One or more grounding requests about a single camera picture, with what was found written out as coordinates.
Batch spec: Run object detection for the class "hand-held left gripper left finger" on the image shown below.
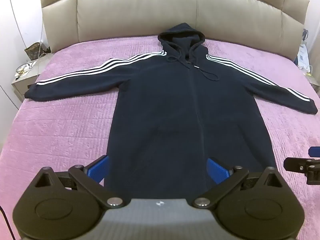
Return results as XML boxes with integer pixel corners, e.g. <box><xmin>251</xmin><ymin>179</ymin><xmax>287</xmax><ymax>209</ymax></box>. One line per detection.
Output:
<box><xmin>34</xmin><ymin>155</ymin><xmax>124</xmax><ymax>209</ymax></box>

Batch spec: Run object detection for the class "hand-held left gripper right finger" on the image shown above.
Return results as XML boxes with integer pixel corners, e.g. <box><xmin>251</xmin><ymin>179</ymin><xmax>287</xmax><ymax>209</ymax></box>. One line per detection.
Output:
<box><xmin>192</xmin><ymin>157</ymin><xmax>283</xmax><ymax>208</ymax></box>

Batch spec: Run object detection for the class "navy striped-sleeve hoodie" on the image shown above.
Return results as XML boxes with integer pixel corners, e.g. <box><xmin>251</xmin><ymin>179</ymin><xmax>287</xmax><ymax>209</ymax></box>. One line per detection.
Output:
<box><xmin>24</xmin><ymin>23</ymin><xmax>318</xmax><ymax>200</ymax></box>

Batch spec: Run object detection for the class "pink quilted blanket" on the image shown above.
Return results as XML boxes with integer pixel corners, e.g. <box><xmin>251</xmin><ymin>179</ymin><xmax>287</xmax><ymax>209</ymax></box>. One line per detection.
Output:
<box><xmin>0</xmin><ymin>34</ymin><xmax>320</xmax><ymax>240</ymax></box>

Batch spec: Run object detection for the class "white paper bag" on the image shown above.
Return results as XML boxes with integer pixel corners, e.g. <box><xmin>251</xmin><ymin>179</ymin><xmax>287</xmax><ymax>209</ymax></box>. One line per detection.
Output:
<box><xmin>296</xmin><ymin>44</ymin><xmax>310</xmax><ymax>71</ymax></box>

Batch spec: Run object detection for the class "beige nightstand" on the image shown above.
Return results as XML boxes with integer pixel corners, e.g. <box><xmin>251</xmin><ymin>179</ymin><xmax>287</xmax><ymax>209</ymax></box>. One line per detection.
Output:
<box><xmin>11</xmin><ymin>52</ymin><xmax>54</xmax><ymax>103</ymax></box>

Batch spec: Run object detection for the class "brown patterned bag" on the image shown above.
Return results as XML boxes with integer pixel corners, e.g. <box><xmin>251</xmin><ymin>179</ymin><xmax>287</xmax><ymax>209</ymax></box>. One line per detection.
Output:
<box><xmin>24</xmin><ymin>42</ymin><xmax>52</xmax><ymax>61</ymax></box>

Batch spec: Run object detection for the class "beige leather headboard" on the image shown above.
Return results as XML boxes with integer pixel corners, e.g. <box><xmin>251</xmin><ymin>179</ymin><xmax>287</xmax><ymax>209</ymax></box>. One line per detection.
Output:
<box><xmin>37</xmin><ymin>0</ymin><xmax>310</xmax><ymax>62</ymax></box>

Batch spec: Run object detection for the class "dark cable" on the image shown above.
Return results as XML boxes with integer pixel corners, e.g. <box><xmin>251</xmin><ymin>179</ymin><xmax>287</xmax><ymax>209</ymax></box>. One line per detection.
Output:
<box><xmin>0</xmin><ymin>205</ymin><xmax>16</xmax><ymax>240</ymax></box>

